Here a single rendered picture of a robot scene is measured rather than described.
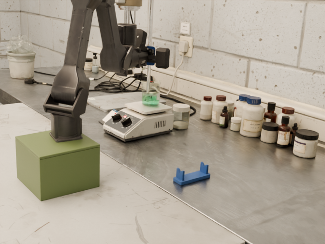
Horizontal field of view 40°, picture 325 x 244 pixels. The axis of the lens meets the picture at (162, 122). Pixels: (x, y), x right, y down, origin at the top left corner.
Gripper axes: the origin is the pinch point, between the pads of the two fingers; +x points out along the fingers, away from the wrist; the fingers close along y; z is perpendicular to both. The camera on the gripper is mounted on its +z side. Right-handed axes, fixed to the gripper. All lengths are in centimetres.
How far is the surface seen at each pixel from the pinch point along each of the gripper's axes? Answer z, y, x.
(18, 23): -12, 190, 150
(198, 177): -25.1, -30.1, -29.9
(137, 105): -17.1, 2.1, -2.4
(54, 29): -10, 132, 122
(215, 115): -23.0, -17.6, 21.3
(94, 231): -26, -21, -64
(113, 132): -24.3, 5.0, -12.6
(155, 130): -23.7, -5.7, -4.4
